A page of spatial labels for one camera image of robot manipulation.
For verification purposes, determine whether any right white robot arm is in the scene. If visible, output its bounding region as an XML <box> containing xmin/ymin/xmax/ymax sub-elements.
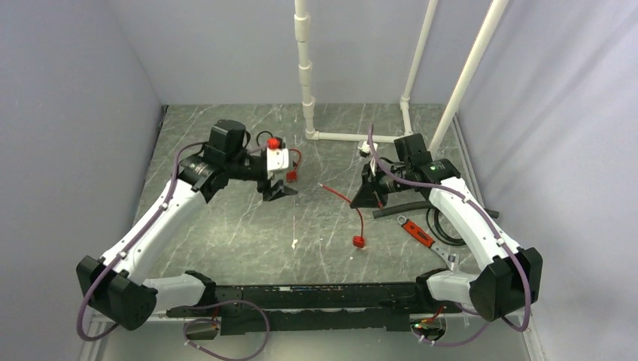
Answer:
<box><xmin>351</xmin><ymin>134</ymin><xmax>543</xmax><ymax>331</ymax></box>

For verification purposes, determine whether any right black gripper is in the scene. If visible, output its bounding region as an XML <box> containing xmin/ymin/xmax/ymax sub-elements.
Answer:
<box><xmin>351</xmin><ymin>159</ymin><xmax>412</xmax><ymax>208</ymax></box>

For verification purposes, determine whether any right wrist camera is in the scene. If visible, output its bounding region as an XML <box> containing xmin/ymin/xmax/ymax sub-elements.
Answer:
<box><xmin>357</xmin><ymin>141</ymin><xmax>378</xmax><ymax>158</ymax></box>

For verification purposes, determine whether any black corrugated hose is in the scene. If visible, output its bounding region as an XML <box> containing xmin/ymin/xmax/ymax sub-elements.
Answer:
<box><xmin>372</xmin><ymin>200</ymin><xmax>500</xmax><ymax>220</ymax></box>

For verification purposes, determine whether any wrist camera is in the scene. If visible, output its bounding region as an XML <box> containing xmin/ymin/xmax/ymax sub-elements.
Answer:
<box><xmin>357</xmin><ymin>141</ymin><xmax>378</xmax><ymax>158</ymax></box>
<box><xmin>266</xmin><ymin>137</ymin><xmax>290</xmax><ymax>178</ymax></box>

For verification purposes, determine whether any red cable lock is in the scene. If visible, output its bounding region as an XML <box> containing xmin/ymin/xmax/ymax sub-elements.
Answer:
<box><xmin>318</xmin><ymin>183</ymin><xmax>369</xmax><ymax>250</ymax></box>
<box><xmin>286</xmin><ymin>148</ymin><xmax>302</xmax><ymax>183</ymax></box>

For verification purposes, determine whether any red handled tool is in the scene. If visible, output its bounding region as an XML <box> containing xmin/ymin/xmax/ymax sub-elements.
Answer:
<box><xmin>396</xmin><ymin>215</ymin><xmax>457</xmax><ymax>271</ymax></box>

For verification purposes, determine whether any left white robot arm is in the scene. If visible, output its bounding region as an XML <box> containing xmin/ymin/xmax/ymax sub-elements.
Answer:
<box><xmin>76</xmin><ymin>120</ymin><xmax>296</xmax><ymax>341</ymax></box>

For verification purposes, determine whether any black cable lock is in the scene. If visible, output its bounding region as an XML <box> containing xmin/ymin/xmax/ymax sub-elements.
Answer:
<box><xmin>255</xmin><ymin>130</ymin><xmax>273</xmax><ymax>147</ymax></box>

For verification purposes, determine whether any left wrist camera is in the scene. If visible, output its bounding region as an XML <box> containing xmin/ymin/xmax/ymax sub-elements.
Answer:
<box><xmin>266</xmin><ymin>137</ymin><xmax>290</xmax><ymax>178</ymax></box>

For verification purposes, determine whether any white PVC pipe frame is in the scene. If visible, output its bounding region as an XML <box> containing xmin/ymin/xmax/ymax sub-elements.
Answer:
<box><xmin>293</xmin><ymin>1</ymin><xmax>509</xmax><ymax>148</ymax></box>

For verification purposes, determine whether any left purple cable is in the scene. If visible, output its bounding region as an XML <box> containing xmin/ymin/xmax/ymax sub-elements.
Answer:
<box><xmin>75</xmin><ymin>141</ymin><xmax>271</xmax><ymax>361</ymax></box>

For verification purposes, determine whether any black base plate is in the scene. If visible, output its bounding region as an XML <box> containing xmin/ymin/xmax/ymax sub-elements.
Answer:
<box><xmin>166</xmin><ymin>281</ymin><xmax>463</xmax><ymax>335</ymax></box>

